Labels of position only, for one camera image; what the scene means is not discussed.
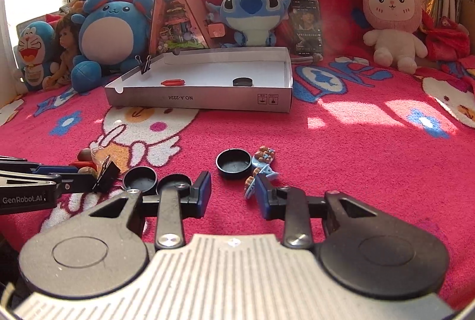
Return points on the black smartphone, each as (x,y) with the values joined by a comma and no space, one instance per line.
(304,27)

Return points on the grey cardboard box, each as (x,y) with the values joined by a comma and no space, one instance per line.
(207,101)

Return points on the black binder clip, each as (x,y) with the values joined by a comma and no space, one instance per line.
(145,67)
(107,171)

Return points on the blue bear hair clip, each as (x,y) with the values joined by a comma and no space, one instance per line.
(269,173)
(264,153)

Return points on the brown cardboard carton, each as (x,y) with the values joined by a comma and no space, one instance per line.
(467,1)

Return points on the blue alien plush toy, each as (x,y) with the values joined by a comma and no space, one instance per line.
(248,4)

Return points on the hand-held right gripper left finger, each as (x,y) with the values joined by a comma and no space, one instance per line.
(206,198)

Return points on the pink bunny plush toy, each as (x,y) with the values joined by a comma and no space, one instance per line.
(389,8)

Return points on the blue mouse plush toy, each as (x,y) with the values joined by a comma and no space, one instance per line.
(107,38)

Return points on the brown nut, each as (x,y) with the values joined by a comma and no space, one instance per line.
(84,155)
(86,170)

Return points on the brown-haired doll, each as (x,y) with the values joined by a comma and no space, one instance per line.
(66,41)

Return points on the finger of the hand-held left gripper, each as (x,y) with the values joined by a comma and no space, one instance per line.
(76,184)
(55,168)

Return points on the small orange cube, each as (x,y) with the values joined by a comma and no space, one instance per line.
(216,31)

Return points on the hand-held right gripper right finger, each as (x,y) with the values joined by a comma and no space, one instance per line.
(261,199)

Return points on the red cloth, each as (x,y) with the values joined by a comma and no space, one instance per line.
(445,41)

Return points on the red printed blanket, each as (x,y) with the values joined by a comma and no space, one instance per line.
(352,156)

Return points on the blue cat plush toy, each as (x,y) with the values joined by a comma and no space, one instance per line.
(33,49)

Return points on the triangular miniature house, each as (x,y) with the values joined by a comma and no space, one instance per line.
(174,19)

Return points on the red capsule toy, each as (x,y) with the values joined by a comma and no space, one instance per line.
(172,82)

